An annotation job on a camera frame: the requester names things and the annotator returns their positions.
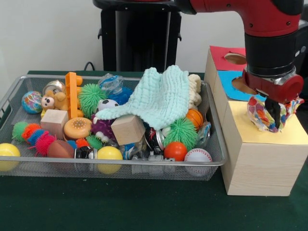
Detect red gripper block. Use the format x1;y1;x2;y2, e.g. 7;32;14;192
242;69;305;129

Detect multicoloured rope toy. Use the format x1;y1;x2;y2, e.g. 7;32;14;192
246;95;305;133

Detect mint green knitted cloth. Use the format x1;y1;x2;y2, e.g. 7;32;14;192
96;64;191;130

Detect wooden box with three holes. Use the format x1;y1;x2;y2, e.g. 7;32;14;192
204;45;308;197

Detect silver mesh bin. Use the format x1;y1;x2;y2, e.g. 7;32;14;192
0;74;228;181

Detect dark green side table cloth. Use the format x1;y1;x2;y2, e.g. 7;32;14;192
300;80;308;98

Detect small orange basketball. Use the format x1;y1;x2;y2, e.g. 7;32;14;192
186;109;205;130

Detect small white baseball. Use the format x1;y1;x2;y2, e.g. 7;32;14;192
184;148;213;163

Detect green spiky rubber ball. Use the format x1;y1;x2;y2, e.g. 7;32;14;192
163;117;198;151

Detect plain orange ball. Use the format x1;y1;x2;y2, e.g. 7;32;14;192
164;141;188;162

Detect plain wooden cube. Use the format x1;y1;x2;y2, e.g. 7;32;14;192
40;109;70;140
110;115;146;146

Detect plain yellow ball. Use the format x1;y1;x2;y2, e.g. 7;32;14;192
0;143;22;157
97;146;123;161

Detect toy hamburger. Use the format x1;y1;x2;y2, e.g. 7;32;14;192
64;117;92;141

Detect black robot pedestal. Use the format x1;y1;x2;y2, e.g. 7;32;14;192
92;0;186;73

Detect black cable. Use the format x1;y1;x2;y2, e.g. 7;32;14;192
84;61;102;71

